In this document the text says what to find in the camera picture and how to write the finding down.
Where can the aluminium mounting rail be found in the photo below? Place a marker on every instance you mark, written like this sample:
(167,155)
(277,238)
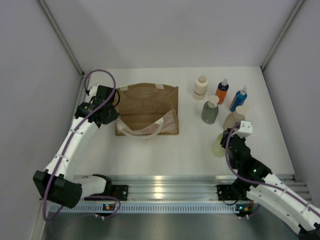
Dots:
(172,189)

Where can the aluminium frame post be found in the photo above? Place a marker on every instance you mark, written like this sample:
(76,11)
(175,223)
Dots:
(288,23)
(59,34)

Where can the beige pump bottle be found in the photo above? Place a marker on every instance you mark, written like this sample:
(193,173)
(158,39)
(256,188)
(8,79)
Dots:
(236,116)

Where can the blue orange spray bottle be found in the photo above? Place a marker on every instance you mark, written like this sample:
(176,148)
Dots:
(222,90)

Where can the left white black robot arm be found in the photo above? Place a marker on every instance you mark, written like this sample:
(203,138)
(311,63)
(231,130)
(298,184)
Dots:
(56,183)

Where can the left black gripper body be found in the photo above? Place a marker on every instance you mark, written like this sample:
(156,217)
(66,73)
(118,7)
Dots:
(112,114)

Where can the slotted cable duct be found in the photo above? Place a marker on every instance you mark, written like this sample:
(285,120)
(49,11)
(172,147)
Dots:
(162,208)

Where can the right aluminium frame post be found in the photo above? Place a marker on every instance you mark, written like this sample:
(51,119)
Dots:
(288,23)

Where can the dark blue spray bottle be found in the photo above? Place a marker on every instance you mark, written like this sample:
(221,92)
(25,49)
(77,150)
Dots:
(239,99)

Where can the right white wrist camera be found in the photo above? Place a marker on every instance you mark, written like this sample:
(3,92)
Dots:
(245,129)

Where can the white round cap bottle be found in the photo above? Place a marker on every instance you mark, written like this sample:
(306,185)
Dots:
(200,87)

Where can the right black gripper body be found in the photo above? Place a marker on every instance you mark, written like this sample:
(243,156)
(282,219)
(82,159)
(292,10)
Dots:
(232,164)

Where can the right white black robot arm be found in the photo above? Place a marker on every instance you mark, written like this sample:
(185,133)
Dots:
(256,182)

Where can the burlap canvas tote bag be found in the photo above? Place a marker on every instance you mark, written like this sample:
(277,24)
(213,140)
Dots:
(147,110)

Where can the grey-green pump bottle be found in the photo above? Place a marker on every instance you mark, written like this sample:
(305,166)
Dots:
(210,110)

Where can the yellow-green squeeze bottle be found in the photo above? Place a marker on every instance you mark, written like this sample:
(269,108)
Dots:
(217,149)

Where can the left aluminium frame post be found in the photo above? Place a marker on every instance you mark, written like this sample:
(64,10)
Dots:
(59,34)

